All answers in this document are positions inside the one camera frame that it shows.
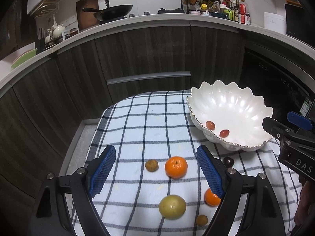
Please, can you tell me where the dark purple plum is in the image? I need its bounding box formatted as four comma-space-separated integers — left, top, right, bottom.
223, 157, 234, 168

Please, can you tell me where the orange mandarin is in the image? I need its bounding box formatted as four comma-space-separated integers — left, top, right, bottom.
204, 188, 221, 207
164, 156, 188, 179

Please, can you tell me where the brown longan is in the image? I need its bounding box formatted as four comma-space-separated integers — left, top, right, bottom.
145, 159, 159, 172
195, 215, 209, 226

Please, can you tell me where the red grape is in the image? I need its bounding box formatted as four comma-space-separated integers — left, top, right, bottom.
220, 129, 230, 138
206, 120, 215, 131

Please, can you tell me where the yellow-green round pear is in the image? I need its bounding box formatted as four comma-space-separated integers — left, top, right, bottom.
158, 195, 186, 220

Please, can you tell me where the person's right hand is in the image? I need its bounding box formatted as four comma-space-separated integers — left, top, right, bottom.
294, 181, 314, 226

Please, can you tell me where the white scalloped ceramic bowl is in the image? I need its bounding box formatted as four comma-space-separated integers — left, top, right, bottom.
186, 80, 273, 152

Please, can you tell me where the built-in black dishwasher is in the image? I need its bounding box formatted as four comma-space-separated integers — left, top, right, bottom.
239, 43, 314, 130

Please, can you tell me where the blue checked white tablecloth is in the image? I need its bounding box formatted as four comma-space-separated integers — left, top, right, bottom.
84, 90, 302, 235

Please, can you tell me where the black microwave oven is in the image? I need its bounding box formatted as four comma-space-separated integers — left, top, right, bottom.
285, 4, 314, 47

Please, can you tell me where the white rice cooker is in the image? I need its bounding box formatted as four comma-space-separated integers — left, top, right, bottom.
264, 12, 287, 34

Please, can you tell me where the red sauce bottle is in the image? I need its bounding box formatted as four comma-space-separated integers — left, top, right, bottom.
239, 0, 247, 24

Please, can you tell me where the green dish tub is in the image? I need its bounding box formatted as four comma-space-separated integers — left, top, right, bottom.
11, 49, 37, 69

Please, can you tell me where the white teapot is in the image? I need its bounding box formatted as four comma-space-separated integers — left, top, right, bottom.
52, 15, 65, 38

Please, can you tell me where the wooden cutting board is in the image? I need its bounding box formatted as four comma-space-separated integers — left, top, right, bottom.
76, 0, 100, 31

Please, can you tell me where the black gas stove grate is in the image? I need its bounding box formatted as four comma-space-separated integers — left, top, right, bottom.
158, 8, 185, 14

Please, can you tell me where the black wok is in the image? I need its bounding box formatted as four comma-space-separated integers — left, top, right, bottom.
82, 0, 133, 21

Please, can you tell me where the silver drawer handle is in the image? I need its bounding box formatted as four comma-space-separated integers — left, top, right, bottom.
106, 71, 191, 85

